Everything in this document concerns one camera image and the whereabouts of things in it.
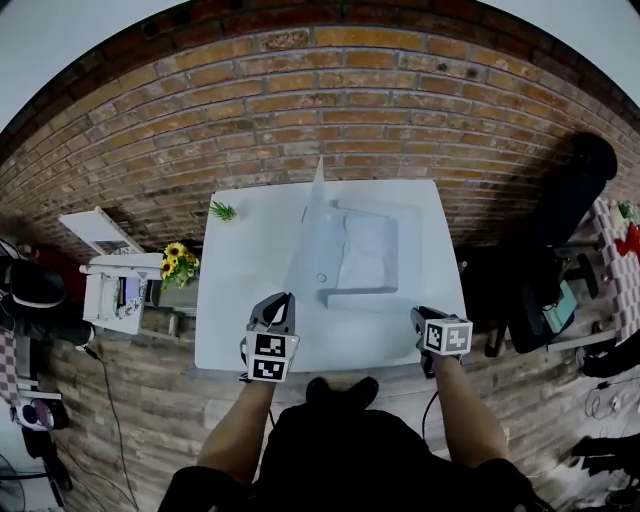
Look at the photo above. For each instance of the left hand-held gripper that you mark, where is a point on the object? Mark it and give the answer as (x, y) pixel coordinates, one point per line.
(270, 350)

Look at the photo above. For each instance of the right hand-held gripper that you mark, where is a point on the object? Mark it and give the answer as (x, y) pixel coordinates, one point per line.
(447, 337)

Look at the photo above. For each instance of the person's left forearm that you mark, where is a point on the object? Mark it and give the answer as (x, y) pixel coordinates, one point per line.
(235, 435)

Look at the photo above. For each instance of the person's right forearm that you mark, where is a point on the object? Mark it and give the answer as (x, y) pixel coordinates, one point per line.
(467, 415)

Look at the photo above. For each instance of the white paper sheets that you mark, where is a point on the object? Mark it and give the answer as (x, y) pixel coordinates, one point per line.
(367, 252)

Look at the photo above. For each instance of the person's black shoes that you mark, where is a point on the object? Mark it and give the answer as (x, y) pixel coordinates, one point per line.
(345, 392)

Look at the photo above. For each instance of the small green potted plant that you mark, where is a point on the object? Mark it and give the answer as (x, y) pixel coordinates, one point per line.
(223, 211)

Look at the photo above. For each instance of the yellow sunflower bouquet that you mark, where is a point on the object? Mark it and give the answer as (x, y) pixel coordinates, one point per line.
(177, 262)

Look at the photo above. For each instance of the teal box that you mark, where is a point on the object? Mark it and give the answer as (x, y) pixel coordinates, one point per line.
(560, 307)

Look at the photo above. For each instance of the person's black clothing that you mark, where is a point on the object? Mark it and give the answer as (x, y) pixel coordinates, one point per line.
(350, 460)

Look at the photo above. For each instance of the white side cabinet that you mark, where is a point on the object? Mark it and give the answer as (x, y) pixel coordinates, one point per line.
(112, 295)

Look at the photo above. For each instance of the black office chair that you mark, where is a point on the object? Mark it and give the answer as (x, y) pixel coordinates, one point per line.
(560, 210)

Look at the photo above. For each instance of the pink checkered cloth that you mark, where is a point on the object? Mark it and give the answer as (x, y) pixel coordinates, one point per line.
(617, 290)

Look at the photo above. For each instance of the red toy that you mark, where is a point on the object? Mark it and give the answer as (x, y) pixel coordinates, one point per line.
(629, 242)

